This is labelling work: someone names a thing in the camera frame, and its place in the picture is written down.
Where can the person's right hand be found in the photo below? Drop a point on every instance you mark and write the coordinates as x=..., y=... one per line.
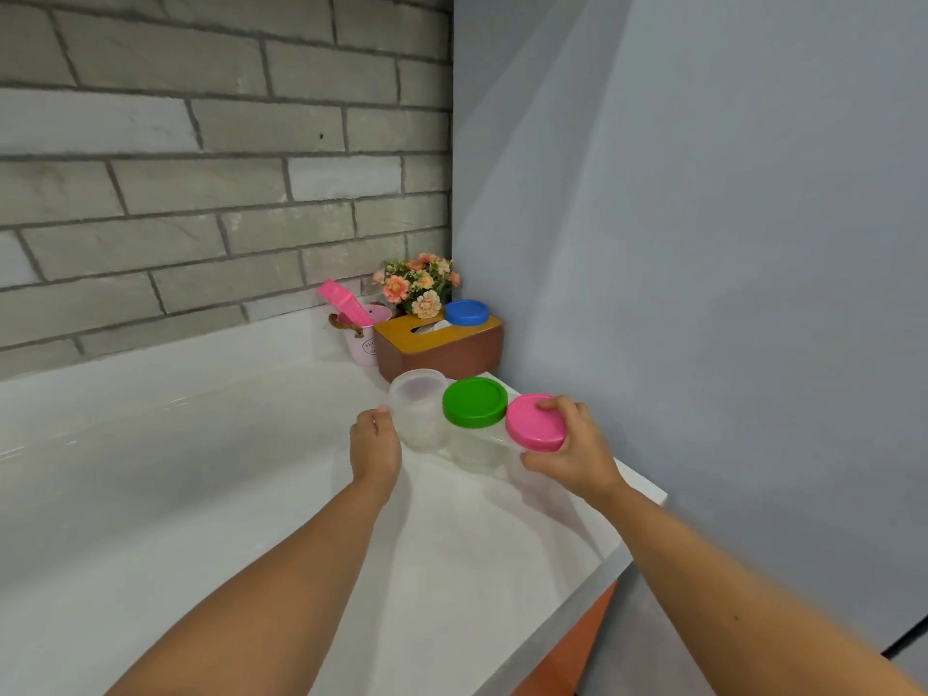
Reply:
x=583, y=463

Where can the person's left hand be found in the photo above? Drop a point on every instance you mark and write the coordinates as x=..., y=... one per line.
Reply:
x=375, y=452

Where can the clear plastic jar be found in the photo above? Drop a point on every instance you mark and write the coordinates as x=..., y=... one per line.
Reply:
x=420, y=413

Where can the clear jar with pink lid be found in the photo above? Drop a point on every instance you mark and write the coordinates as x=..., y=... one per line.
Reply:
x=533, y=423

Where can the pink metal bucket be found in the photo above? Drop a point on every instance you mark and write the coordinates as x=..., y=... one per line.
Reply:
x=362, y=347

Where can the clear jar with green lid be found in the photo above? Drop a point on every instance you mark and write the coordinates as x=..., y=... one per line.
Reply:
x=475, y=402

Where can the brown tissue box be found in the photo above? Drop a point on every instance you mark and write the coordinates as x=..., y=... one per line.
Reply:
x=449, y=355

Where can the artificial flowers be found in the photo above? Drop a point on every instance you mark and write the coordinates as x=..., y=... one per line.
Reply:
x=395, y=289

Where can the clear jar with blue lid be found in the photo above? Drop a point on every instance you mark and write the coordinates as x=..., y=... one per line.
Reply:
x=467, y=313

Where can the person's right forearm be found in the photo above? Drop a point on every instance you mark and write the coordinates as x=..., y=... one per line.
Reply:
x=739, y=608

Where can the person's left forearm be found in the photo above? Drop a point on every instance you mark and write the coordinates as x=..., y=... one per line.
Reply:
x=254, y=601

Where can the white countertop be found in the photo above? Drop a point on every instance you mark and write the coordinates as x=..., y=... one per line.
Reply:
x=181, y=500

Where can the orange cabinet front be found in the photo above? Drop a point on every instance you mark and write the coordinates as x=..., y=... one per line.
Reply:
x=565, y=659

